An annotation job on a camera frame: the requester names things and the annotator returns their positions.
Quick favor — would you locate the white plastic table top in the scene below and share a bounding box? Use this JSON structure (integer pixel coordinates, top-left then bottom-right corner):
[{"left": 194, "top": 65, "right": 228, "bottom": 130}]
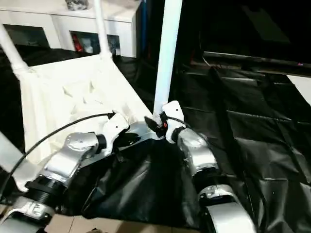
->
[{"left": 12, "top": 52, "right": 163, "bottom": 192}]

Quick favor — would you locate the black mat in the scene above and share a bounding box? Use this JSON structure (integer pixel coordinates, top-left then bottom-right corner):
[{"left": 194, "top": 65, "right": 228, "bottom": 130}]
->
[{"left": 0, "top": 44, "right": 311, "bottom": 231}]

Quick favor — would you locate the large black furniture piece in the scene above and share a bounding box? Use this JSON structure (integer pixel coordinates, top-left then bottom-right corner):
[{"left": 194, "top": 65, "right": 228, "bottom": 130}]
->
[{"left": 141, "top": 0, "right": 311, "bottom": 64}]

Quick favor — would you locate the white cabinet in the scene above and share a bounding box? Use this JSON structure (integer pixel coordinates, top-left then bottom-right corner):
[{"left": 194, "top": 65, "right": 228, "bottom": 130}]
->
[{"left": 0, "top": 0, "right": 142, "bottom": 58}]

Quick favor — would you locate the white flat board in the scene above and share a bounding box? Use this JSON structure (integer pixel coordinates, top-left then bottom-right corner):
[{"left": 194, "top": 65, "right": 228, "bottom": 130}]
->
[{"left": 287, "top": 74, "right": 311, "bottom": 106}]

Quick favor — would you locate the dark glass bowl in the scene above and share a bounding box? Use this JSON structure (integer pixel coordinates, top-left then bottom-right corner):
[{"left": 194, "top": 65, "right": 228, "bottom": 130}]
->
[{"left": 66, "top": 0, "right": 89, "bottom": 11}]

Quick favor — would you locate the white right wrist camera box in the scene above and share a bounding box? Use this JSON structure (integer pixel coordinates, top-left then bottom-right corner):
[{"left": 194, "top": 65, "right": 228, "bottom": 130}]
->
[{"left": 158, "top": 101, "right": 185, "bottom": 144}]

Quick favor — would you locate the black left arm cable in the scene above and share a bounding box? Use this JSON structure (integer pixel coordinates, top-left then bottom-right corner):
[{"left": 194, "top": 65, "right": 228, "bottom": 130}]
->
[{"left": 0, "top": 112, "right": 117, "bottom": 195}]

